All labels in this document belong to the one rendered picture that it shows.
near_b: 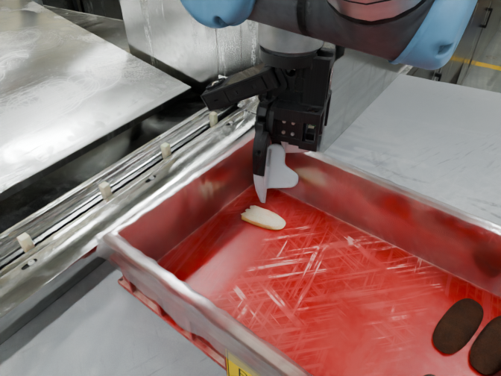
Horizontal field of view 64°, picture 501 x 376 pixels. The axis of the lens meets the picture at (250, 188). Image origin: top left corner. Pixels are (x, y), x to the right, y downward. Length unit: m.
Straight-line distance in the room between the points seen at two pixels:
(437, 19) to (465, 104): 0.82
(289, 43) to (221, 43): 0.40
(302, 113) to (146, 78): 0.52
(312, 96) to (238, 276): 0.26
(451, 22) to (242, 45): 0.56
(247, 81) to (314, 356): 0.34
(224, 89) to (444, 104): 0.68
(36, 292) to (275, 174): 0.33
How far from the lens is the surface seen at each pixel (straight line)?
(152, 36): 0.98
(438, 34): 0.29
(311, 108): 0.50
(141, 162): 0.75
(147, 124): 0.92
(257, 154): 0.51
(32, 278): 0.59
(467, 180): 0.83
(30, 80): 0.95
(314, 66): 0.48
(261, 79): 0.49
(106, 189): 0.69
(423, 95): 1.10
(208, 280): 0.57
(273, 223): 0.63
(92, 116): 0.83
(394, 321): 0.56
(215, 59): 0.86
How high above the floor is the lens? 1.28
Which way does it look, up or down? 40 degrees down
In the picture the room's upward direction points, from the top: straight up
